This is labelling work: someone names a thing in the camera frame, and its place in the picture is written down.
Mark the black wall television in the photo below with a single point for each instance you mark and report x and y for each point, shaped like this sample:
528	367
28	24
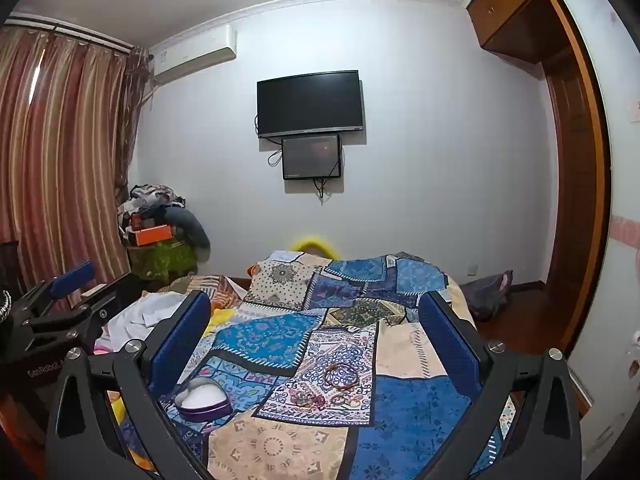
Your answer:
310	104

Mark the brown wooden door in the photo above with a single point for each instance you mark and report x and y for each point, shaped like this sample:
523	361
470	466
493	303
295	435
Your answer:
570	200

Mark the white bowl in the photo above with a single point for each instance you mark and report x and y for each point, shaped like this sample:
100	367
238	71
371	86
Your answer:
202	400

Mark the green cloth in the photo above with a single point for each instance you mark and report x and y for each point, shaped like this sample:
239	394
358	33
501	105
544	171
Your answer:
165	260

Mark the pile of clothes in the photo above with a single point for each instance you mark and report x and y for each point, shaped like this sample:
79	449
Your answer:
160	205

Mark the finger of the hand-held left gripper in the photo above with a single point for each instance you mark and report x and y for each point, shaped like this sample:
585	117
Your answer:
74	276
112	292

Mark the small black wall monitor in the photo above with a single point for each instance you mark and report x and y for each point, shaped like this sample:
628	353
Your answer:
311	156

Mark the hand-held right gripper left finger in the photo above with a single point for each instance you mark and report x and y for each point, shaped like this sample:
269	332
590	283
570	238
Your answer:
181	342

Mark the white air conditioner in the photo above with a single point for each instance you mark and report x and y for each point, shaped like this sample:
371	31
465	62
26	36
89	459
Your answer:
192	55

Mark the yellow cloth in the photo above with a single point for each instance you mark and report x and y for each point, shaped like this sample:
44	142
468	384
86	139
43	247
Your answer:
221	316

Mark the dark bag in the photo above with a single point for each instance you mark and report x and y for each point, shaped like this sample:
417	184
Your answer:
485	295

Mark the white sliding wardrobe door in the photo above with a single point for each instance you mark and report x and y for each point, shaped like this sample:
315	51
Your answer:
617	175

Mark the striped orange bedsheet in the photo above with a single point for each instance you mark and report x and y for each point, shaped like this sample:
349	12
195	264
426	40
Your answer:
220	287

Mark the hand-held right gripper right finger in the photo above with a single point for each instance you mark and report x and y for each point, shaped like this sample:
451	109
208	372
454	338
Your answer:
446	342

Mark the striped brown curtain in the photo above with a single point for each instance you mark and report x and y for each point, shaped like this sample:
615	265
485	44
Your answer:
60	160

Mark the blue patchwork blanket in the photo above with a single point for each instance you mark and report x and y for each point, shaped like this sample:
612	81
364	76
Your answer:
310	330

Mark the wooden overhead cabinet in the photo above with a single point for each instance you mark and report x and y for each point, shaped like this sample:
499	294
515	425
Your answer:
515	15

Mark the white cloth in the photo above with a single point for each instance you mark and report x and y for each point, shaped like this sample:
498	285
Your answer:
145	315

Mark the white wall outlet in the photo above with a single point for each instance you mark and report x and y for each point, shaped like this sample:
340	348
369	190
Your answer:
472	269

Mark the orange box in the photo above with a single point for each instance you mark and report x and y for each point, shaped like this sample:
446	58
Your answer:
152	236

